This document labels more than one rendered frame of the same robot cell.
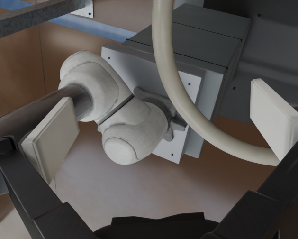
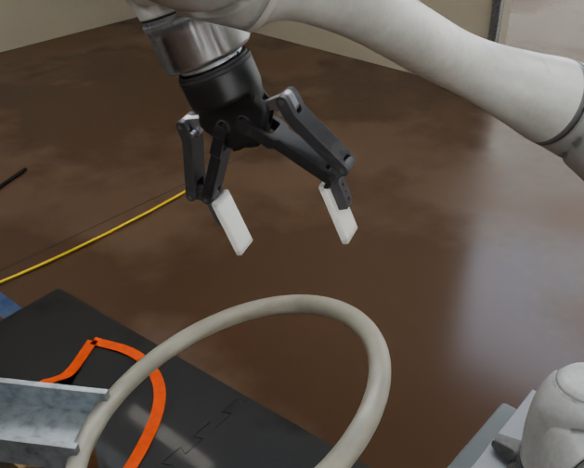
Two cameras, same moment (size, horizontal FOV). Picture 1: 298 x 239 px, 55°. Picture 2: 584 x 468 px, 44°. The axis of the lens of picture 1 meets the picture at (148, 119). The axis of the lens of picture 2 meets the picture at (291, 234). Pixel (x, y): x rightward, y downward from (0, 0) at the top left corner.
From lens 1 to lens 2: 0.66 m
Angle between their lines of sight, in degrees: 50
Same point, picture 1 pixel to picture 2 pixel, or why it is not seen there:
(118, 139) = (581, 399)
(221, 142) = (354, 315)
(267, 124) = (234, 218)
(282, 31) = not seen: outside the picture
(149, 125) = (534, 429)
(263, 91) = (232, 237)
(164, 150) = not seen: hidden behind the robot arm
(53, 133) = (329, 202)
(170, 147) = not seen: hidden behind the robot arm
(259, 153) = (323, 305)
